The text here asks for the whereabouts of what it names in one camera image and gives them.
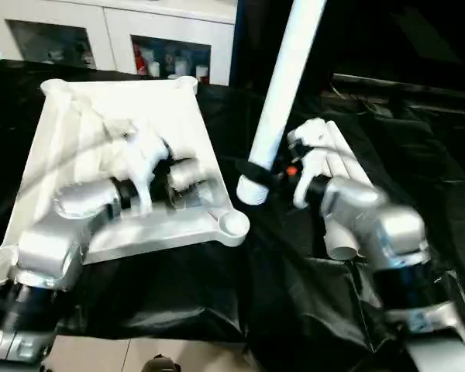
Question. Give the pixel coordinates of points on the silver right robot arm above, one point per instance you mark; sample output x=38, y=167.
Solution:
x=372, y=217

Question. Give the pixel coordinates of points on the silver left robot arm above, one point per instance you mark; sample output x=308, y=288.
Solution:
x=50, y=240

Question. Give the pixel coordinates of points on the dark robot foot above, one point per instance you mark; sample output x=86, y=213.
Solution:
x=160, y=364

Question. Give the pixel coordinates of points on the white plastic table top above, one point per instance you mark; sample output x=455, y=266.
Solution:
x=81, y=116

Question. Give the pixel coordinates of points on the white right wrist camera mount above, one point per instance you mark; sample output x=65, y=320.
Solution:
x=314, y=155

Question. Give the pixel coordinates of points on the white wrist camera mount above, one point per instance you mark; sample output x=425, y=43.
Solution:
x=314, y=155
x=143, y=162

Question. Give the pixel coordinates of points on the long black bar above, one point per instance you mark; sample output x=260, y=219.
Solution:
x=403, y=83

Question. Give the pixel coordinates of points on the white plastic table leg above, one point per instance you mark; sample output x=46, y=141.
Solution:
x=336, y=166
x=352, y=160
x=343, y=244
x=290, y=77

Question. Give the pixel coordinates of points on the dark blue upright post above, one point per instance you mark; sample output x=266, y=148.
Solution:
x=238, y=46

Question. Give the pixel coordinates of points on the white bottle behind glass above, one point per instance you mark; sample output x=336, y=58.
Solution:
x=155, y=69

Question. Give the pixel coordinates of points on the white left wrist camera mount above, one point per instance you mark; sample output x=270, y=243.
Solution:
x=143, y=162

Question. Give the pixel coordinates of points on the black work mat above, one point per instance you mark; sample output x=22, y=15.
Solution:
x=217, y=290

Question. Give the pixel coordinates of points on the white jar behind glass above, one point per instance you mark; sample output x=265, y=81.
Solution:
x=201, y=73

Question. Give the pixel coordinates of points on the red packet behind glass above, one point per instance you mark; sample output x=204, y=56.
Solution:
x=140, y=60

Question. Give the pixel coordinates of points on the white glass-door cabinet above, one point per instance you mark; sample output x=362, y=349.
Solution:
x=112, y=23

